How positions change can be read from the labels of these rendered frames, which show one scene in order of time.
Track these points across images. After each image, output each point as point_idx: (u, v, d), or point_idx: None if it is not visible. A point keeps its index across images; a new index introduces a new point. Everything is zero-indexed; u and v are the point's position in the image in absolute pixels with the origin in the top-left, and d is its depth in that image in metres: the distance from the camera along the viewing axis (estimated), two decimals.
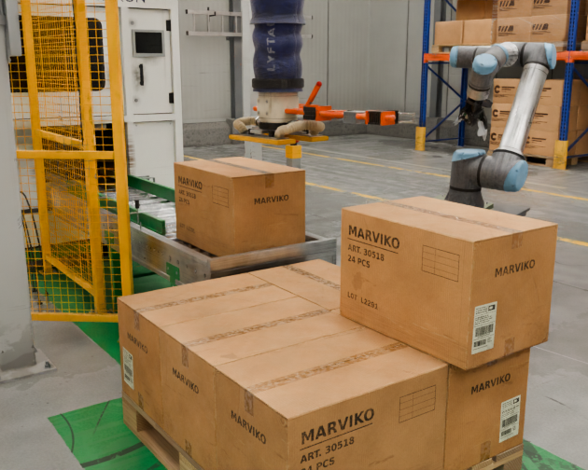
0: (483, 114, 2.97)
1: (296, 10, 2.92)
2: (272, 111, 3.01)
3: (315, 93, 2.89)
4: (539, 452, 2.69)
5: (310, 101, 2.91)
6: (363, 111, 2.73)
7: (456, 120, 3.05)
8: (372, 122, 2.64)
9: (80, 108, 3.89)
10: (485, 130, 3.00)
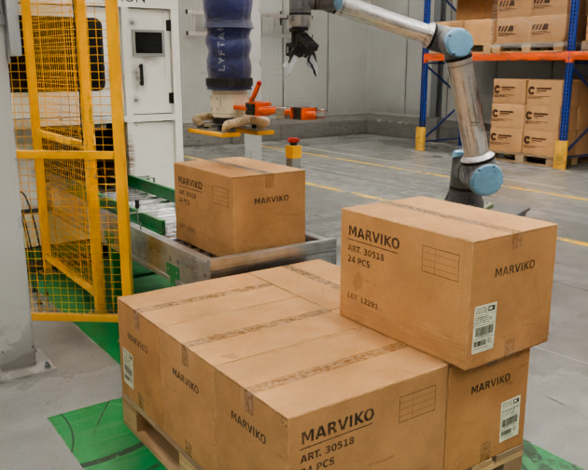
0: (294, 48, 2.88)
1: (244, 16, 3.25)
2: (221, 107, 3.35)
3: (256, 91, 3.21)
4: (539, 452, 2.69)
5: (252, 98, 3.24)
6: None
7: (309, 64, 2.98)
8: (296, 117, 2.94)
9: (80, 108, 3.89)
10: (287, 62, 2.89)
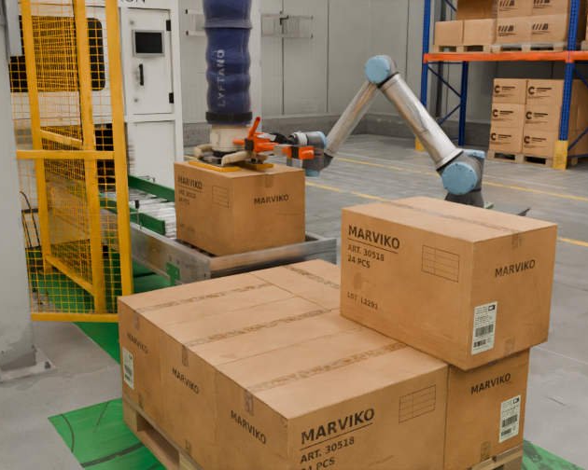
0: (279, 134, 3.29)
1: (243, 16, 3.25)
2: (220, 141, 3.38)
3: (255, 127, 3.25)
4: (539, 452, 2.69)
5: (251, 133, 3.27)
6: (290, 145, 3.07)
7: None
8: (294, 156, 2.98)
9: (80, 108, 3.89)
10: (266, 133, 3.26)
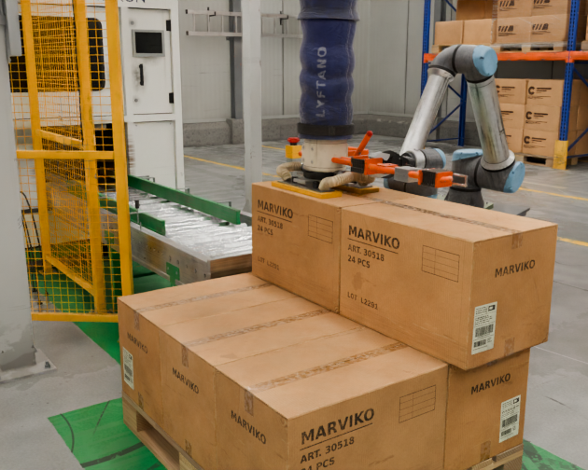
0: (394, 153, 2.66)
1: (351, 5, 2.62)
2: (317, 159, 2.75)
3: (364, 144, 2.61)
4: (539, 452, 2.69)
5: (359, 151, 2.64)
6: (417, 168, 2.44)
7: None
8: (427, 183, 2.34)
9: (80, 108, 3.89)
10: (379, 151, 2.62)
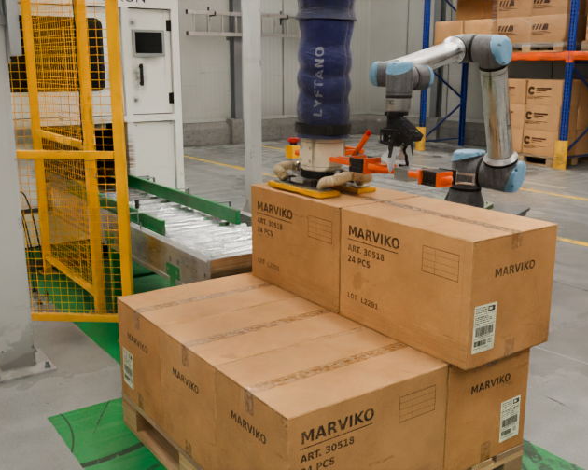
0: (392, 138, 2.46)
1: (349, 5, 2.62)
2: (315, 159, 2.75)
3: (363, 144, 2.62)
4: (539, 452, 2.69)
5: (357, 151, 2.65)
6: (416, 168, 2.46)
7: (402, 156, 2.54)
8: (427, 183, 2.36)
9: (80, 108, 3.89)
10: (387, 158, 2.47)
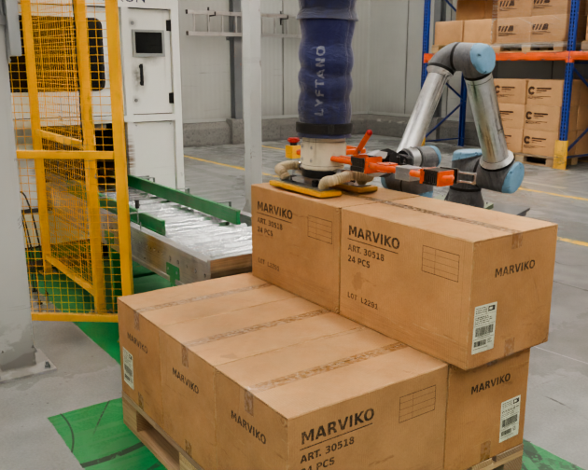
0: (391, 151, 2.67)
1: (350, 5, 2.62)
2: (315, 158, 2.75)
3: (364, 143, 2.62)
4: (539, 452, 2.69)
5: (358, 150, 2.65)
6: (417, 167, 2.45)
7: None
8: (427, 182, 2.36)
9: (80, 108, 3.89)
10: (377, 149, 2.64)
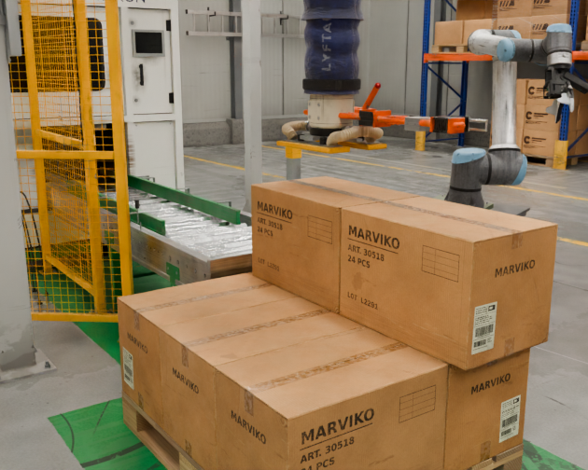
0: (567, 85, 2.67)
1: (355, 5, 2.62)
2: (324, 116, 2.71)
3: (372, 96, 2.57)
4: (539, 452, 2.69)
5: (367, 104, 2.60)
6: (427, 117, 2.40)
7: (551, 109, 2.76)
8: (439, 130, 2.31)
9: (80, 108, 3.89)
10: (570, 98, 2.63)
